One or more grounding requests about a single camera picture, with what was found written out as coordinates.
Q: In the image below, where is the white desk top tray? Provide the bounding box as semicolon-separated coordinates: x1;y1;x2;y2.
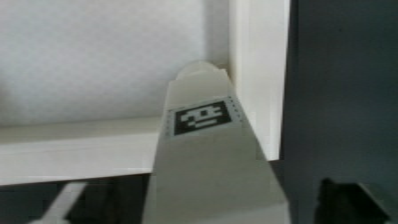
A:
0;0;291;186

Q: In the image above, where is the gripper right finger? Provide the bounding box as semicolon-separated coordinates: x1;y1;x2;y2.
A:
318;178;398;224

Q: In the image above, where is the white leg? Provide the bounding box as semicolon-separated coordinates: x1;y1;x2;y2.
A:
142;61;291;224

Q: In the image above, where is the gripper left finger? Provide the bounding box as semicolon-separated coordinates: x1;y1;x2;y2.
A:
26;181;87;224

